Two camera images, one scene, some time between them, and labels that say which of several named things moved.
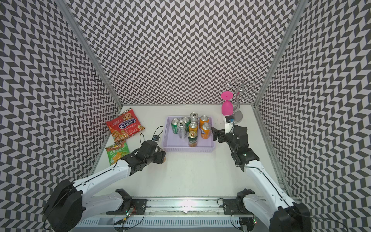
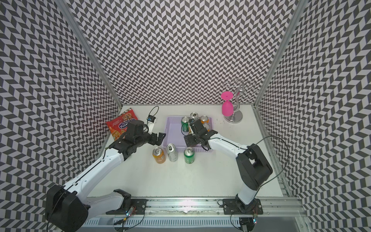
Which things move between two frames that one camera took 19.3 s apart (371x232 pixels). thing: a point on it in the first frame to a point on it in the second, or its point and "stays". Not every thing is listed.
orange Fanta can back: x=203 y=119 stays
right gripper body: x=229 y=140 to x=193 y=139
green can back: x=186 y=120 stays
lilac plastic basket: x=172 y=142 stays
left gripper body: x=149 y=160 to x=142 y=139
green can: x=174 y=125 to x=189 y=155
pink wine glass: x=227 y=107 stays
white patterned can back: x=193 y=116 stays
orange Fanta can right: x=205 y=131 stays
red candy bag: x=124 y=125 stays
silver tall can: x=181 y=128 to x=172 y=152
